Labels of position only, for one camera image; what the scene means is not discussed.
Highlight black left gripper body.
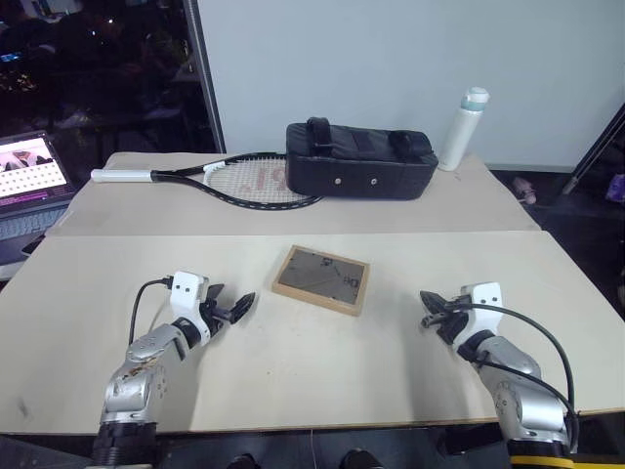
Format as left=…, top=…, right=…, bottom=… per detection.
left=198, top=286, right=236, bottom=339

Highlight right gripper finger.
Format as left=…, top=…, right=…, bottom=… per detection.
left=421, top=312, right=456, bottom=329
left=419, top=289, right=458, bottom=315

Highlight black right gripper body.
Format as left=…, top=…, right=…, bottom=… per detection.
left=436, top=294, right=473, bottom=347

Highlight open laptop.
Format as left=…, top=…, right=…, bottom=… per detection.
left=0, top=130, right=78, bottom=269

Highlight black white tennis racket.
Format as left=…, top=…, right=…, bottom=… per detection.
left=90, top=151, right=326, bottom=213

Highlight small pink object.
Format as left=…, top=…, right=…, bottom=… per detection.
left=511, top=176, right=539, bottom=206

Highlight black padded bag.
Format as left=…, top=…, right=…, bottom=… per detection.
left=283, top=116, right=439, bottom=201

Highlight white water bottle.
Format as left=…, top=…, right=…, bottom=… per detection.
left=437, top=86, right=491, bottom=173

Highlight purple object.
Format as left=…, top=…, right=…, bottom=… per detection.
left=604, top=172, right=625, bottom=204

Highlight black stand legs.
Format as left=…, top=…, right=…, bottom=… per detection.
left=560, top=99, right=625, bottom=197

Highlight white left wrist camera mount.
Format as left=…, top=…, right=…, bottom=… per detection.
left=170, top=270, right=212, bottom=344

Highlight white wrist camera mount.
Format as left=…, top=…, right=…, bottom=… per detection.
left=170, top=270, right=212, bottom=344
left=458, top=280, right=505, bottom=344

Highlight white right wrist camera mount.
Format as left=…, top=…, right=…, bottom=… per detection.
left=458, top=280, right=505, bottom=344

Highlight wooden picture frame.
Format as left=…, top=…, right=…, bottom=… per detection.
left=271, top=244, right=371, bottom=318

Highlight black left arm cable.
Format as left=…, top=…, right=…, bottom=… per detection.
left=129, top=277, right=175, bottom=346

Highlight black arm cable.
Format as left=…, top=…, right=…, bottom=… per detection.
left=129, top=277, right=175, bottom=346
left=446, top=301, right=581, bottom=453

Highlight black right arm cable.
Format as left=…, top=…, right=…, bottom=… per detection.
left=446, top=301, right=581, bottom=453

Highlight grey partition post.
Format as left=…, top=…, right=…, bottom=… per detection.
left=182, top=0, right=228, bottom=153

